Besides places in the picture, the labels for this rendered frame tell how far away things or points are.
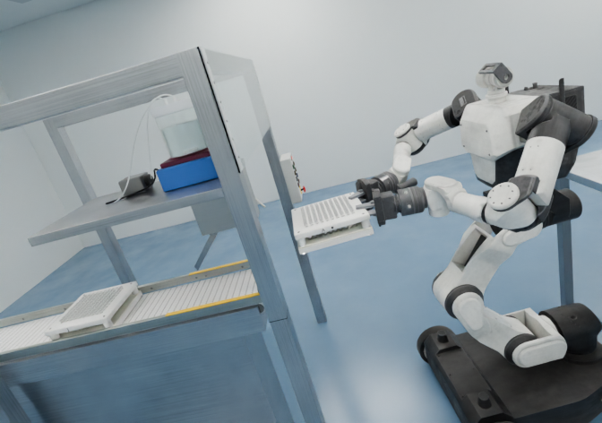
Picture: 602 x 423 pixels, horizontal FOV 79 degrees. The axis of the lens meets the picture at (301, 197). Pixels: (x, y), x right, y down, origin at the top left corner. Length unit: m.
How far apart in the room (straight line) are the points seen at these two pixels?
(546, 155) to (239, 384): 1.28
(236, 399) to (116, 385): 0.46
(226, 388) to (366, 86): 3.89
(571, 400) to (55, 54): 5.65
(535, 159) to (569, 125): 0.14
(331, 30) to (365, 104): 0.96
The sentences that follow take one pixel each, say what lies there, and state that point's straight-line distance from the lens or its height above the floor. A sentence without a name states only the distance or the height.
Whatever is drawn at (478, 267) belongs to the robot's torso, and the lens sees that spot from 1.48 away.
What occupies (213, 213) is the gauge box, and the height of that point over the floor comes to 1.10.
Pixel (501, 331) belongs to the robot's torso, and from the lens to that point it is 1.68.
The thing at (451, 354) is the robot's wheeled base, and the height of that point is 0.19.
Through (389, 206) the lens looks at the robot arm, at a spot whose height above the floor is 1.03.
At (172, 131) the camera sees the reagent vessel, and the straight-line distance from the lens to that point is 1.25.
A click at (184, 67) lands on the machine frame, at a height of 1.59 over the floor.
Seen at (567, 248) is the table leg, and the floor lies 0.44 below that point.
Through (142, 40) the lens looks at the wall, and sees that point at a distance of 5.15.
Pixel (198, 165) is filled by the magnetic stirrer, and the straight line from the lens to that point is 1.22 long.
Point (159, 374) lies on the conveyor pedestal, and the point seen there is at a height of 0.59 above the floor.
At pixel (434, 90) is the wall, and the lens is 4.96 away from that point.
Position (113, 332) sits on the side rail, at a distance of 1.52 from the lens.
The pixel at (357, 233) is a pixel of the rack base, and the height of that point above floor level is 0.98.
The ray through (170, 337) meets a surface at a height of 0.76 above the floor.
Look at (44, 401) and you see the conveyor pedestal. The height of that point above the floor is 0.57.
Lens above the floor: 1.49
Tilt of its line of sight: 18 degrees down
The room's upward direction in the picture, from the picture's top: 16 degrees counter-clockwise
